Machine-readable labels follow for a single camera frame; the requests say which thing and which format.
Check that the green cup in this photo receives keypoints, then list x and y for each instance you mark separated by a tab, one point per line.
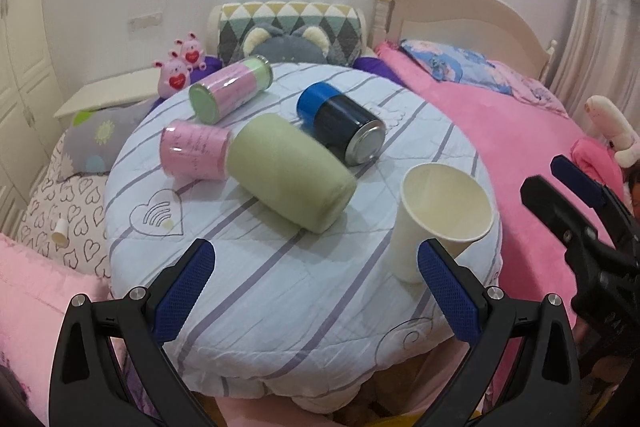
285	167

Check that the cream bed headboard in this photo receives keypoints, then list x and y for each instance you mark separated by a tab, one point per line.
465	14

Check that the small white tube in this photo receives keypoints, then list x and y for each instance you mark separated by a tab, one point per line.
60	234

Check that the grey bear plush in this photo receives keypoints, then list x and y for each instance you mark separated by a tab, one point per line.
285	47

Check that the grey flower pillow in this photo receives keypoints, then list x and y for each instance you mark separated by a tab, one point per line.
100	132

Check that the cream paper cup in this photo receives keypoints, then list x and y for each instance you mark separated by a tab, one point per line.
445	202

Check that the white board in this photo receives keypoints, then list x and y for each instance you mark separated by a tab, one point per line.
110	94

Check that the pink plush toy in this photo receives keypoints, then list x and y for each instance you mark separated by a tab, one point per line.
172	77
192	52

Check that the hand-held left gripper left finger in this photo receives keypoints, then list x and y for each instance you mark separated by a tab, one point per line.
187	279

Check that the heart pattern pillow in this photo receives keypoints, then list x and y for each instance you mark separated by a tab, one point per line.
65	207

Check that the pink plush cushion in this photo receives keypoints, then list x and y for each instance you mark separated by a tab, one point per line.
597	167

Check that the pale curtain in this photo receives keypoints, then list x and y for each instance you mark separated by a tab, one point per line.
600	17

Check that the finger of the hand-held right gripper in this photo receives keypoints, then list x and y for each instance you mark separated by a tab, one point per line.
575	177
555	207

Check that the triangle pattern pillow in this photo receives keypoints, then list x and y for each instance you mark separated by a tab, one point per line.
280	14

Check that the striped white cloth table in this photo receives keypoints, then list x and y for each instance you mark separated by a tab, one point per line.
300	297

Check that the pink quilt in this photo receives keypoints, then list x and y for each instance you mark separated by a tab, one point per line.
35	297

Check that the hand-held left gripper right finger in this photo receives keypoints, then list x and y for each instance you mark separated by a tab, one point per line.
445	287

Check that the pink can with green lid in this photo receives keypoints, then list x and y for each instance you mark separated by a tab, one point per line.
230	89

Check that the purple cloth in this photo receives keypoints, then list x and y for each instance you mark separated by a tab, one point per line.
375	67

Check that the pink blanket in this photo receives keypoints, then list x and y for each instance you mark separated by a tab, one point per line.
510	142

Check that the blue printed pillow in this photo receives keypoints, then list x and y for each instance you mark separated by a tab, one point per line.
457	62

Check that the white wardrobe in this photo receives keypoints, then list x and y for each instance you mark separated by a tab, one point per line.
20	97

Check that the white wall socket strip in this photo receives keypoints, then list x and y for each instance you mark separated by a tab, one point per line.
145	21

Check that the cream plush toy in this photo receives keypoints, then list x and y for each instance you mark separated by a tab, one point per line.
612	122

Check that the black can with blue lid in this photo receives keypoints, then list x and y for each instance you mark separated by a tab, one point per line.
340	119

